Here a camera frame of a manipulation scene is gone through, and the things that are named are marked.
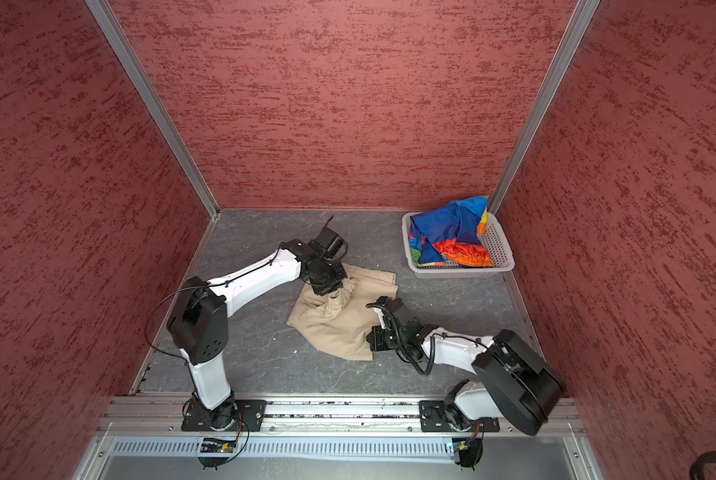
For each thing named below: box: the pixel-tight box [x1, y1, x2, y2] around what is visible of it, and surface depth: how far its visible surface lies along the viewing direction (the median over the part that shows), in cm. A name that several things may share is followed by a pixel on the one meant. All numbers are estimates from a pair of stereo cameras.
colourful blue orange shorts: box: [409, 196, 494, 268], surface depth 102 cm
